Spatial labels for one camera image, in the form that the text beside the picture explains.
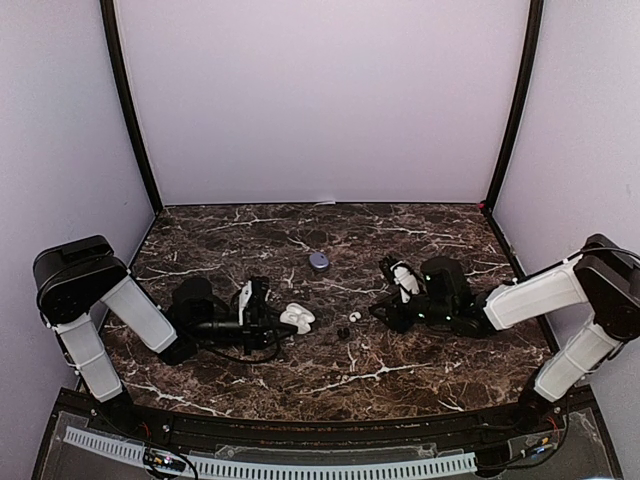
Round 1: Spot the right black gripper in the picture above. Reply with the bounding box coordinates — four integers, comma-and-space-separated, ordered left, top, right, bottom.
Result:
369, 289, 455, 334

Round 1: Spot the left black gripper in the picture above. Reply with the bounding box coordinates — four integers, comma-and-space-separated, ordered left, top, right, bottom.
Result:
190, 303, 297, 355

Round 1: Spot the white earbud charging case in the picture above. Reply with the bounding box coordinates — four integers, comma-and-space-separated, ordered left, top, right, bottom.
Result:
279, 303, 316, 335

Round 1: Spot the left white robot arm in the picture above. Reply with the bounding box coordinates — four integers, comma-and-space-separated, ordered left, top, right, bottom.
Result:
32, 235, 298, 436

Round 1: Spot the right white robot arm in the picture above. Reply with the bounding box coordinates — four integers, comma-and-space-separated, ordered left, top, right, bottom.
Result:
369, 234, 639, 434

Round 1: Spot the purple round charging case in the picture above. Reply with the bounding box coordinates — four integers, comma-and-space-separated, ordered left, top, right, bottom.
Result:
308, 252, 330, 272

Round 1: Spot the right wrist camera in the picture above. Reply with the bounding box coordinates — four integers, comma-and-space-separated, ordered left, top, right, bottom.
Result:
379, 256, 422, 304

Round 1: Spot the white slotted cable duct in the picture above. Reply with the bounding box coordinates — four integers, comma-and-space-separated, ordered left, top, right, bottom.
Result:
63, 426, 477, 480

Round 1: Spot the right black frame post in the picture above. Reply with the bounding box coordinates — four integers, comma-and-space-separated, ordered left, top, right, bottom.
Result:
483, 0, 544, 216

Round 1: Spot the black frame post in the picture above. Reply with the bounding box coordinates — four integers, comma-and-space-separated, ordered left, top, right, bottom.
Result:
99, 0, 164, 215
483, 0, 544, 216

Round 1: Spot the left black frame post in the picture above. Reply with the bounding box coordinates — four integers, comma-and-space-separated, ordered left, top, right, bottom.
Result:
99, 0, 164, 215

